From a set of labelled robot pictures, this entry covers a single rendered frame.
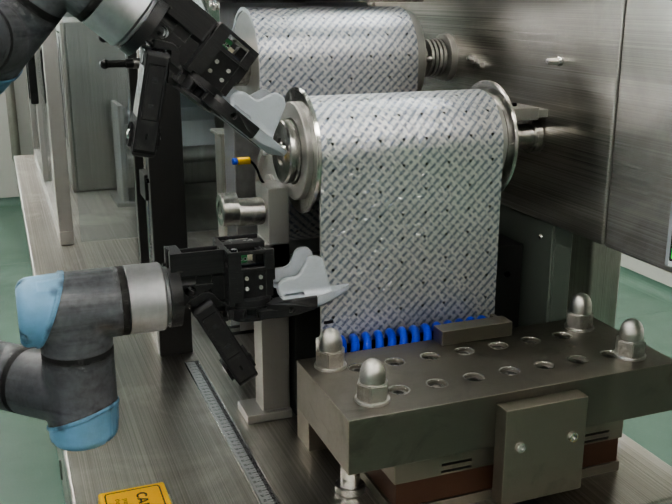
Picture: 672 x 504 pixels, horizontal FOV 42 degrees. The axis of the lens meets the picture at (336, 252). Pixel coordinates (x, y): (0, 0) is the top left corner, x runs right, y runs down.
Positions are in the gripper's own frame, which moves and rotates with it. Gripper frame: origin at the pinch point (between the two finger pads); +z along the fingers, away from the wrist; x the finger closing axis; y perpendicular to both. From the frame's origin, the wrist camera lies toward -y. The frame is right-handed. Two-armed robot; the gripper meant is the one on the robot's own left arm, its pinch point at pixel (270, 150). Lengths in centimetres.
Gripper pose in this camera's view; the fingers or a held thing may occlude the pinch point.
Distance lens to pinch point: 100.9
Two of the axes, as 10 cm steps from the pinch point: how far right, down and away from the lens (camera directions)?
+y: 6.0, -8.0, 0.1
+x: -3.6, -2.6, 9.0
